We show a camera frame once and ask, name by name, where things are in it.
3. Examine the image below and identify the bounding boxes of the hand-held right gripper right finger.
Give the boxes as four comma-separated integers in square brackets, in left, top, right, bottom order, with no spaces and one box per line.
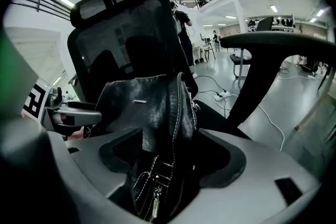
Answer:
[167,127,324,224]

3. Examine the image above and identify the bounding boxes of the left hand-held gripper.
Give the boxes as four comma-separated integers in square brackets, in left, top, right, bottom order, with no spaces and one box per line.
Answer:
[22,80,103,137]

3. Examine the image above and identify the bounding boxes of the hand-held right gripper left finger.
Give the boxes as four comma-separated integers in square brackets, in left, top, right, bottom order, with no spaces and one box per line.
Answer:
[0,118,144,224]

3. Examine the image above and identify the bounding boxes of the black leather bag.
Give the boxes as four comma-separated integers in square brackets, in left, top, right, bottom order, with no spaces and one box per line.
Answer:
[83,72,203,224]

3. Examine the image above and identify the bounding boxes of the black mesh office chair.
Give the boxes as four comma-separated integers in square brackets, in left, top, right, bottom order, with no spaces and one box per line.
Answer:
[67,0,336,140]

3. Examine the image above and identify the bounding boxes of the small wooden chair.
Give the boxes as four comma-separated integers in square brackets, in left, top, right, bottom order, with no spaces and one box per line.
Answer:
[200,41,216,61]

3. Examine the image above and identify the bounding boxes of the black chair gray metal legs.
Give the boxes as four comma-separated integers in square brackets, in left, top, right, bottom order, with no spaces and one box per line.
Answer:
[229,16,274,80]

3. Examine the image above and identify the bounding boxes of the person's left hand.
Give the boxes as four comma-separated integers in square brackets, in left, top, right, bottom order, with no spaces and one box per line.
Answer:
[65,128,85,141]

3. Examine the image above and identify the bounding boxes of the white power strip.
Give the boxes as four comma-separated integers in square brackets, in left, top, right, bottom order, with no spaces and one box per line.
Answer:
[213,90,231,102]

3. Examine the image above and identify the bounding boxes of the black metal railing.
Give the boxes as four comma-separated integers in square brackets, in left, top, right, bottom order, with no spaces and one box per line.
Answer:
[12,0,72,21]

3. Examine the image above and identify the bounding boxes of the white table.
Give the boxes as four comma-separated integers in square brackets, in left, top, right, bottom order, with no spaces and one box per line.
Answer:
[191,44,203,64]

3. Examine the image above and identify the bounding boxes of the shelf of dark bags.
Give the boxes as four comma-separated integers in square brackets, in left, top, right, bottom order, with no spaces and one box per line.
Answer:
[246,16,295,28]

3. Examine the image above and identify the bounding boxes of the white floor cable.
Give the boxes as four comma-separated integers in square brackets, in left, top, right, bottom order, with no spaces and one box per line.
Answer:
[275,73,319,81]
[214,97,286,152]

